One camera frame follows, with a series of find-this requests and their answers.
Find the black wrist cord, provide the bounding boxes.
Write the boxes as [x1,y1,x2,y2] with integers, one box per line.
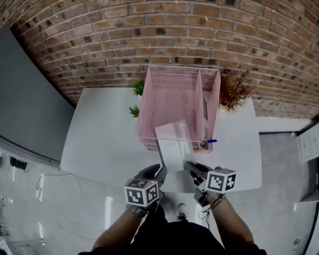
[197,195,224,230]

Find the person's left forearm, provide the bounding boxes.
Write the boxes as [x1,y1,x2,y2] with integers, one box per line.
[91,208,150,252]

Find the pink mesh desk organizer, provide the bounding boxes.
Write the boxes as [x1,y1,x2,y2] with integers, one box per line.
[137,65,221,154]

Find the white cubby cabinet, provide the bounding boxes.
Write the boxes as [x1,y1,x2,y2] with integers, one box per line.
[296,120,319,165]

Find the brown dried potted plant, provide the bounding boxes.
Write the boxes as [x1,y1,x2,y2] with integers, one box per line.
[219,68,256,114]

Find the metal wristwatch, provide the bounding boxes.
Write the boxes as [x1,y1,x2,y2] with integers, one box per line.
[125,204,149,218]

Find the leafy green potted plant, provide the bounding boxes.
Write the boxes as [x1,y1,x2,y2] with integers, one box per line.
[132,79,145,97]

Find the grey and white notebook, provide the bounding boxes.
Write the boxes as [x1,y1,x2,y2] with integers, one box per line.
[154,119,196,173]

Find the black bucket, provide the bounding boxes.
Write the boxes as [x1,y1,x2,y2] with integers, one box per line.
[10,156,28,171]

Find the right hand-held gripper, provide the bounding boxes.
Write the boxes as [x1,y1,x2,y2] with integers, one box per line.
[183,160,237,207]

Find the white floor cable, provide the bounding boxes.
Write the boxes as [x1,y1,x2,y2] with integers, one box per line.
[35,172,97,241]

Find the spiky green potted plant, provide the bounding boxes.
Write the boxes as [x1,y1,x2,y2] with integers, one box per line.
[128,104,140,118]

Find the person's right white shoe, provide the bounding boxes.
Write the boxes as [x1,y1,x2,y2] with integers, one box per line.
[176,203,189,222]

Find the person's right forearm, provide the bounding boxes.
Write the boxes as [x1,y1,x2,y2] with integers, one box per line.
[207,192,256,250]

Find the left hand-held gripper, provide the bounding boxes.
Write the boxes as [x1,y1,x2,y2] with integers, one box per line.
[123,163,168,208]

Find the white desk with drawers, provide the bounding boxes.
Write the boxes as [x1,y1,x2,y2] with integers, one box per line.
[60,87,264,194]

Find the person's black clothing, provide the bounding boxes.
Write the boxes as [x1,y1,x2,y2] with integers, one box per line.
[78,202,268,255]

